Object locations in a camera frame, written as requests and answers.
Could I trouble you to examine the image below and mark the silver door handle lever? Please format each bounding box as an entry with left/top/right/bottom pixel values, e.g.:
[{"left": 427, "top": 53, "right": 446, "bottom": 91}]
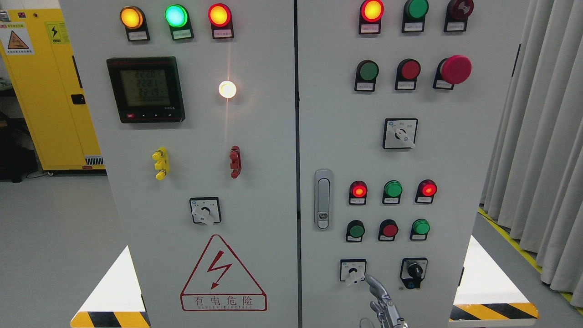
[{"left": 317, "top": 179, "right": 330, "bottom": 213}]

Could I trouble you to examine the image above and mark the red indicator light left door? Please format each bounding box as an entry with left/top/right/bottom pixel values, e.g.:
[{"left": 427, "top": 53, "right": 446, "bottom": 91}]
[{"left": 208, "top": 3, "right": 235, "bottom": 39}]

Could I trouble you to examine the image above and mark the grey electrical cabinet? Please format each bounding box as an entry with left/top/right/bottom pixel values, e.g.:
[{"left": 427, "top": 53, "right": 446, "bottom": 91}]
[{"left": 60, "top": 0, "right": 531, "bottom": 328}]

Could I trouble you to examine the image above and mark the red terminal connector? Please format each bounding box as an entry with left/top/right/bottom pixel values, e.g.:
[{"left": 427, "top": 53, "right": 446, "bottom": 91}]
[{"left": 229, "top": 145, "right": 242, "bottom": 179}]

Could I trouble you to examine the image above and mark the red lit light left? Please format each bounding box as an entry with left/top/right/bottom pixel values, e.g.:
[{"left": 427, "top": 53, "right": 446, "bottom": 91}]
[{"left": 348, "top": 180, "right": 368, "bottom": 205}]

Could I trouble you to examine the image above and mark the red lit light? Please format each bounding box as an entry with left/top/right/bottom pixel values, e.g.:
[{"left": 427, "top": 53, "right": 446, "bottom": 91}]
[
  {"left": 348, "top": 180, "right": 368, "bottom": 205},
  {"left": 414, "top": 179, "right": 437, "bottom": 204}
]

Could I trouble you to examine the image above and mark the dark green push button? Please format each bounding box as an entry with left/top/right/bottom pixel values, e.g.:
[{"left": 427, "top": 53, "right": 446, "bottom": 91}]
[{"left": 345, "top": 220, "right": 366, "bottom": 242}]

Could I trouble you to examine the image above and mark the white lit indicator light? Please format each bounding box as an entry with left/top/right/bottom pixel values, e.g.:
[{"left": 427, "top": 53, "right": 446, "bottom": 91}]
[{"left": 218, "top": 80, "right": 237, "bottom": 99}]

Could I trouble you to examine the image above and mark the green light middle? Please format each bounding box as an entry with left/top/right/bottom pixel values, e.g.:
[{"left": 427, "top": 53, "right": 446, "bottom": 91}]
[{"left": 382, "top": 180, "right": 403, "bottom": 205}]

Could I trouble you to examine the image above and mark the red push button lower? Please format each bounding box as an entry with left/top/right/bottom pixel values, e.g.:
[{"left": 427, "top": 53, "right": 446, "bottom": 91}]
[{"left": 377, "top": 219, "right": 399, "bottom": 241}]

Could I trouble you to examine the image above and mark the red push button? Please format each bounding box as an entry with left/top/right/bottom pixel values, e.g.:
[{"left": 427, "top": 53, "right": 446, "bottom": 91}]
[
  {"left": 377, "top": 219, "right": 399, "bottom": 241},
  {"left": 395, "top": 58, "right": 421, "bottom": 91}
]

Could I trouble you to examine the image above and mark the green push button upper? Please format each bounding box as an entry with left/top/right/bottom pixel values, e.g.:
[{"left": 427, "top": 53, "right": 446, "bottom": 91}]
[{"left": 354, "top": 60, "right": 379, "bottom": 92}]

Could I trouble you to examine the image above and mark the yellow terminal connector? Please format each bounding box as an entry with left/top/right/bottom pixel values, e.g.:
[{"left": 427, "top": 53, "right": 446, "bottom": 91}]
[{"left": 152, "top": 147, "right": 169, "bottom": 180}]

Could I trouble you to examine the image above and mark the red lit light right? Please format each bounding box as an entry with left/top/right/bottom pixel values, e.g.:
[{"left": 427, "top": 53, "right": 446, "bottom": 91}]
[{"left": 414, "top": 179, "right": 437, "bottom": 204}]

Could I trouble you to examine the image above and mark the red electric hazard sign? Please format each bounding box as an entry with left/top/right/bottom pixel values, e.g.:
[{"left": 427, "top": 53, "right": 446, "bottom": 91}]
[{"left": 180, "top": 234, "right": 268, "bottom": 312}]

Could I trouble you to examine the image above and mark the green push button lower right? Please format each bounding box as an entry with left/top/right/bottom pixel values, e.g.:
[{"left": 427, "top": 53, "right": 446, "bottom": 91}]
[{"left": 409, "top": 218, "right": 430, "bottom": 241}]

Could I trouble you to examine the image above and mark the red push button upper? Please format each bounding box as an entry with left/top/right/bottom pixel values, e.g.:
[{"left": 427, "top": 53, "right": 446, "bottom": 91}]
[{"left": 395, "top": 58, "right": 421, "bottom": 91}]

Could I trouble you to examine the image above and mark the black digital power meter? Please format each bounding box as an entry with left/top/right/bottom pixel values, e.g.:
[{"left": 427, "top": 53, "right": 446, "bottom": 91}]
[{"left": 107, "top": 56, "right": 185, "bottom": 124}]

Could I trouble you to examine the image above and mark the red-orange top indicator light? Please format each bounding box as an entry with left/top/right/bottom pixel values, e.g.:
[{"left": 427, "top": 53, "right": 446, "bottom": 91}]
[{"left": 358, "top": 0, "right": 384, "bottom": 35}]

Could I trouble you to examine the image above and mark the green lit indicator light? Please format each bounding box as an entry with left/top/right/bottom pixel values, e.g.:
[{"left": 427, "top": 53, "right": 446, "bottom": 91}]
[{"left": 164, "top": 4, "right": 194, "bottom": 40}]

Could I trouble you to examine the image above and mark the red emergency stop button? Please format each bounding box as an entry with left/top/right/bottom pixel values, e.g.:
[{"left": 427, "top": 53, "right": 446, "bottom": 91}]
[{"left": 432, "top": 54, "right": 472, "bottom": 91}]

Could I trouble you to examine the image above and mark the green top indicator light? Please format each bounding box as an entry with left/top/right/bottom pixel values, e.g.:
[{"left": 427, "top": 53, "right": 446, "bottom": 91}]
[{"left": 402, "top": 0, "right": 429, "bottom": 33}]

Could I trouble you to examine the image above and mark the amber indicator light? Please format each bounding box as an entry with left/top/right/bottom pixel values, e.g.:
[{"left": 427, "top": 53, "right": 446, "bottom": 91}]
[{"left": 119, "top": 6, "right": 150, "bottom": 42}]

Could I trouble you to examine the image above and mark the dark red buzzer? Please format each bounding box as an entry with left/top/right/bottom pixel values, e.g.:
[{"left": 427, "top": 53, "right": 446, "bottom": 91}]
[{"left": 443, "top": 0, "right": 475, "bottom": 32}]

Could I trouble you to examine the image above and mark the grey curtain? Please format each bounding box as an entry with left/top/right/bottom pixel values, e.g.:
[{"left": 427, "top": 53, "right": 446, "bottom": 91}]
[{"left": 481, "top": 0, "right": 583, "bottom": 308}]

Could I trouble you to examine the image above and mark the yellow safety cabinet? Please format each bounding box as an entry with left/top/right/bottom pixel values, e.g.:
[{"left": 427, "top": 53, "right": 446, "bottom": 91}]
[{"left": 1, "top": 9, "right": 105, "bottom": 173}]

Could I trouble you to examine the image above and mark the silver handle lock base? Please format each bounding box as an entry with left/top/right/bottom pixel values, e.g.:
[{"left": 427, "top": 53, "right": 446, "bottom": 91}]
[{"left": 314, "top": 169, "right": 333, "bottom": 230}]

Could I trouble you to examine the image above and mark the left door rotary switch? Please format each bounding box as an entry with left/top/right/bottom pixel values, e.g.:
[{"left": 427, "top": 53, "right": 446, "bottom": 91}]
[{"left": 189, "top": 197, "right": 222, "bottom": 226}]

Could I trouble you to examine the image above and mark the upper right rotary switch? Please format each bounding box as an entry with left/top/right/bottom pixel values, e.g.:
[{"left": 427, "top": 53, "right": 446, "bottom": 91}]
[{"left": 382, "top": 118, "right": 419, "bottom": 149}]

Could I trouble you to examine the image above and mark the lower white rotary switch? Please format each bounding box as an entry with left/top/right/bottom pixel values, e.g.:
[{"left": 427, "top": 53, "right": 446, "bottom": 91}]
[{"left": 339, "top": 259, "right": 367, "bottom": 287}]

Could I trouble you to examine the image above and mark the black key selector switch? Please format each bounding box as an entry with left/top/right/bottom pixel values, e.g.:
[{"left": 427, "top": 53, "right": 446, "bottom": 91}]
[{"left": 399, "top": 257, "right": 428, "bottom": 289}]

